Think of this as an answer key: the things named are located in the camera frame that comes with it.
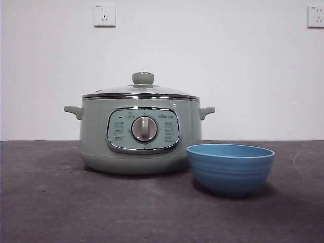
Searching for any glass lid with green knob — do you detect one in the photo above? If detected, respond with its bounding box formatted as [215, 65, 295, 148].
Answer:
[81, 72, 200, 100]

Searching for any pale green electric steamer pot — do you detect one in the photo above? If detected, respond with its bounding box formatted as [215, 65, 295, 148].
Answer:
[63, 95, 216, 176]

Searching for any blue ribbed bowl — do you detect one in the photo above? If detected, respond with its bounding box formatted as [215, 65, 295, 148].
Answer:
[186, 144, 275, 198]

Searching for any white wall socket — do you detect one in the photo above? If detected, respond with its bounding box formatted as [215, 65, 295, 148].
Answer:
[307, 5, 324, 28]
[94, 4, 116, 28]

